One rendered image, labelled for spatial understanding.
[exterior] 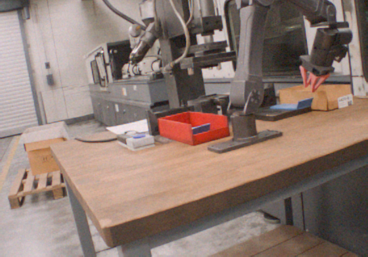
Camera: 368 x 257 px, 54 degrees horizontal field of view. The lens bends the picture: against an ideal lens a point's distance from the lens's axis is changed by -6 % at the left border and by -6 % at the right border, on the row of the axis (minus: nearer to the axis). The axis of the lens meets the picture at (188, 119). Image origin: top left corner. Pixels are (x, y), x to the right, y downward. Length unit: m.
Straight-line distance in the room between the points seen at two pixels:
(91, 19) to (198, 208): 10.13
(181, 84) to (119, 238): 1.03
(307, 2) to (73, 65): 9.61
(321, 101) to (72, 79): 9.47
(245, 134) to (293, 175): 0.23
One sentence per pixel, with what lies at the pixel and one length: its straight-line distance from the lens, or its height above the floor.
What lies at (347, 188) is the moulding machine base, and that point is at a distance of 1.86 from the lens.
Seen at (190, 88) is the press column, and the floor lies 1.02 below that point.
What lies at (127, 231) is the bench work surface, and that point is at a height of 0.88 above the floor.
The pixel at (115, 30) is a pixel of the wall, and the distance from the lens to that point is 10.75.
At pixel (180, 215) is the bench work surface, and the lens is 0.66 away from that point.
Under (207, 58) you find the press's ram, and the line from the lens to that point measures 1.33.
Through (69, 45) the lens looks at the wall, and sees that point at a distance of 10.53.
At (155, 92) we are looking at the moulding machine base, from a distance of 4.45.
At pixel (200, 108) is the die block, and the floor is 0.96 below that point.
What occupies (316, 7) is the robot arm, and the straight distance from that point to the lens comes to 1.14.
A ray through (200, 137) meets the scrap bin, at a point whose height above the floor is 0.92.
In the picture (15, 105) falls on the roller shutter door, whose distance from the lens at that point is 10.42.
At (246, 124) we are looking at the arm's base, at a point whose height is 0.95.
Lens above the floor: 1.13
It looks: 9 degrees down
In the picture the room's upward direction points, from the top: 9 degrees counter-clockwise
